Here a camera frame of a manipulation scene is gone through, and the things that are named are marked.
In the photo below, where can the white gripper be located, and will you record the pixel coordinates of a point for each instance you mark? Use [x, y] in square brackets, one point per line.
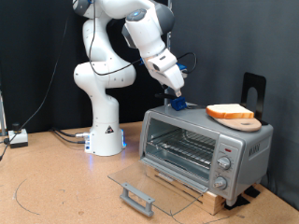
[168, 71]

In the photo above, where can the slice of white bread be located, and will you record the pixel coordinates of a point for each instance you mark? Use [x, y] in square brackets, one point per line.
[230, 110]

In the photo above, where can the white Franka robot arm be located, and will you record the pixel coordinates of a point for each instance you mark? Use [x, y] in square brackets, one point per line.
[106, 124]

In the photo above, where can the silver oven knob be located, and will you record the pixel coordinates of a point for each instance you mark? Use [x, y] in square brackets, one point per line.
[220, 182]
[224, 162]

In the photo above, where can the silver toaster oven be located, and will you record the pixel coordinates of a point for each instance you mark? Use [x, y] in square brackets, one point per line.
[249, 161]

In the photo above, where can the vertical aluminium pole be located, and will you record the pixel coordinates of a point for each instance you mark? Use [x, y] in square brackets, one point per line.
[167, 89]

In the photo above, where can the black metal bookend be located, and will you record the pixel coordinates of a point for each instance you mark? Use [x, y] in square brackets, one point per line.
[249, 82]

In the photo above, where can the round wooden cutting board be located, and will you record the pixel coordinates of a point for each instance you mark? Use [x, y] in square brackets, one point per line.
[243, 125]

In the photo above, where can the wooden slatted crate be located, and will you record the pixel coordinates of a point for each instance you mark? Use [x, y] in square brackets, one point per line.
[215, 202]

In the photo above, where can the black foam pad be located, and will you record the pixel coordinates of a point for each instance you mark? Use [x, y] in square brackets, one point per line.
[236, 202]
[253, 191]

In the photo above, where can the white power adapter box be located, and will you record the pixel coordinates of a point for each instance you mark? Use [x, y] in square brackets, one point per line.
[18, 137]

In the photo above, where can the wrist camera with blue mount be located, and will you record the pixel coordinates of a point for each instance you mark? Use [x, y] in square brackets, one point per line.
[182, 68]

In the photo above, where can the thin aluminium frame post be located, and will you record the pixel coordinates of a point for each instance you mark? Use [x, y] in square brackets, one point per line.
[2, 115]

